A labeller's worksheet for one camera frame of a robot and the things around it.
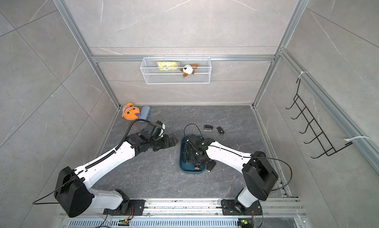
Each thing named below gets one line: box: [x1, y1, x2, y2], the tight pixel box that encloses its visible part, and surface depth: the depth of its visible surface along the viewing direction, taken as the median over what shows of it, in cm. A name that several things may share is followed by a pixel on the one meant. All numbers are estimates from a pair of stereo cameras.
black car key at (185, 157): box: [182, 152, 189, 164], surface depth 92 cm
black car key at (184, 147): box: [182, 142, 188, 154], surface depth 95 cm
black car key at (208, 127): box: [203, 124, 214, 130], surface depth 106 cm
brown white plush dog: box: [179, 63, 199, 77], surface depth 87 cm
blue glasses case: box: [139, 105, 151, 120], surface depth 116 cm
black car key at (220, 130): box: [216, 126, 225, 135], surface depth 105 cm
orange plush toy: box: [121, 102, 141, 121], surface depth 108 cm
